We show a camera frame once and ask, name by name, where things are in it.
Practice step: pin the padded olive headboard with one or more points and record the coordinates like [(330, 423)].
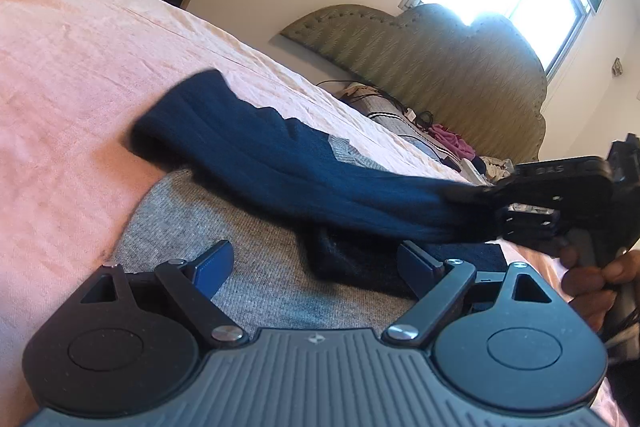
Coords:
[(450, 67)]

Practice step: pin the pink bed sheet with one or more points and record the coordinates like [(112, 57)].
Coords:
[(75, 107)]

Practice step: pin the pink crumpled cloth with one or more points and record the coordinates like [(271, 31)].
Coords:
[(452, 139)]

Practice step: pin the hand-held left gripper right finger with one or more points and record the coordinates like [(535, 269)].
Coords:
[(415, 264)]

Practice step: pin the small wall fixture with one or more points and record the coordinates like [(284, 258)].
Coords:
[(617, 67)]

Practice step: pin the grey knitted sweater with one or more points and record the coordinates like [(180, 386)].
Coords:
[(260, 257)]

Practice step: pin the light grey cloth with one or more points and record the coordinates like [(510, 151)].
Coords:
[(350, 153)]

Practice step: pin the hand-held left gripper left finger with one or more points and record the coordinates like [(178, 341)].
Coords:
[(215, 264)]

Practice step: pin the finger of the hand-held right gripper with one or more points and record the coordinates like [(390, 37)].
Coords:
[(530, 224), (480, 194)]

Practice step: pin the dark blue knitted garment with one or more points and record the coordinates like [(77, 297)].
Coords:
[(280, 157)]

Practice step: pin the person's right hand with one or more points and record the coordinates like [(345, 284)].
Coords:
[(582, 282)]

